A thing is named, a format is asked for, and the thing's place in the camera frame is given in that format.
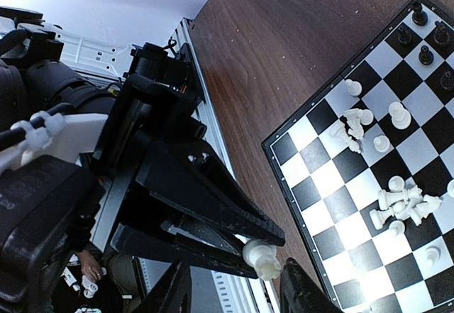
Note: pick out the cluster white chess piece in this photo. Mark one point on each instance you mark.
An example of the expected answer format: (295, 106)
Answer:
(403, 203)

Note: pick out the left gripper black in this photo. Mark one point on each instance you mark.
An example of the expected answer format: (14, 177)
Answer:
(47, 210)

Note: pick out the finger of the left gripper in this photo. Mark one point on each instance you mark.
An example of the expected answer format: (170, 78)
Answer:
(156, 244)
(190, 177)

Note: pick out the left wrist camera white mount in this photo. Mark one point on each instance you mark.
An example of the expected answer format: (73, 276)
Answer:
(62, 136)

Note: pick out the white pawn chess piece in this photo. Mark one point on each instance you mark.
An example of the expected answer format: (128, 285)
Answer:
(354, 88)

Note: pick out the white king chess piece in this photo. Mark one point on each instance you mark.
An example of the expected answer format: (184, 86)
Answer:
(400, 117)

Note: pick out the black rook chess piece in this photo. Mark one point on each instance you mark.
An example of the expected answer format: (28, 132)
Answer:
(419, 16)

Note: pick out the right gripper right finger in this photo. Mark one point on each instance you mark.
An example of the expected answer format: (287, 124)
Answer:
(300, 294)

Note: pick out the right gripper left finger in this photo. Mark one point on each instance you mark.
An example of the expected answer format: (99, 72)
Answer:
(172, 293)

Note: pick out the white rook chess piece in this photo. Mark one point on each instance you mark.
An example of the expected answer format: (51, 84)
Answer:
(262, 258)

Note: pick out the black pawn chess piece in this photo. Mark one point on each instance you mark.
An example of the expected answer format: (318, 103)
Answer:
(404, 36)

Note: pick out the black white chessboard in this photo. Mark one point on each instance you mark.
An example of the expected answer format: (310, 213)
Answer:
(336, 152)

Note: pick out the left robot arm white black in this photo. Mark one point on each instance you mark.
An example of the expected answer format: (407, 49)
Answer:
(33, 79)

